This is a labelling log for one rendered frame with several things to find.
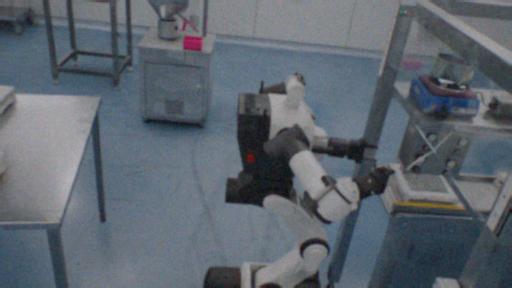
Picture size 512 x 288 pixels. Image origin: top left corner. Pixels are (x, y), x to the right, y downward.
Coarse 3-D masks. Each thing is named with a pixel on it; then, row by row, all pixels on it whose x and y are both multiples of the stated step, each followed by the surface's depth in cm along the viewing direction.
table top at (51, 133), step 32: (32, 96) 246; (64, 96) 250; (0, 128) 213; (32, 128) 216; (64, 128) 219; (32, 160) 193; (64, 160) 195; (0, 192) 172; (32, 192) 174; (64, 192) 176; (0, 224) 158; (32, 224) 160
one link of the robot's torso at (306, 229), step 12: (264, 204) 189; (276, 204) 188; (288, 204) 189; (300, 204) 205; (288, 216) 192; (300, 216) 193; (312, 216) 208; (300, 228) 200; (312, 228) 200; (324, 228) 213; (300, 240) 203; (312, 240) 202; (324, 240) 203; (300, 252) 205
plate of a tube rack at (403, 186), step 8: (392, 168) 200; (400, 176) 195; (400, 184) 189; (408, 192) 184; (416, 192) 185; (424, 192) 186; (432, 192) 186; (440, 192) 187; (432, 200) 184; (440, 200) 184; (448, 200) 184; (456, 200) 184
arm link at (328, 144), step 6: (330, 138) 194; (336, 138) 194; (312, 144) 191; (318, 144) 193; (324, 144) 192; (330, 144) 192; (336, 144) 192; (312, 150) 190; (318, 150) 190; (324, 150) 190; (330, 150) 190; (318, 156) 195; (330, 156) 195
